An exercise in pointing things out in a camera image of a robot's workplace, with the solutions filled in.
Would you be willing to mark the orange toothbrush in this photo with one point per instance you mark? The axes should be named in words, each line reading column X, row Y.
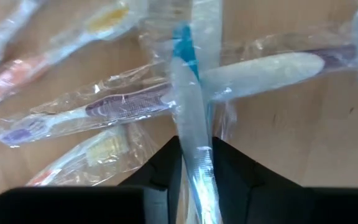
column 11, row 81
column 104, row 149

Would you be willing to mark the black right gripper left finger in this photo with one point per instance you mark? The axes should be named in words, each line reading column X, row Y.
column 73, row 205

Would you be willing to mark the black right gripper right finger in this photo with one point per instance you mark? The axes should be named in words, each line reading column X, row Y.
column 291, row 205

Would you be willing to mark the purple toothbrush in clear wrapper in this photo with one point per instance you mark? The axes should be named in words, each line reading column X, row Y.
column 126, row 105

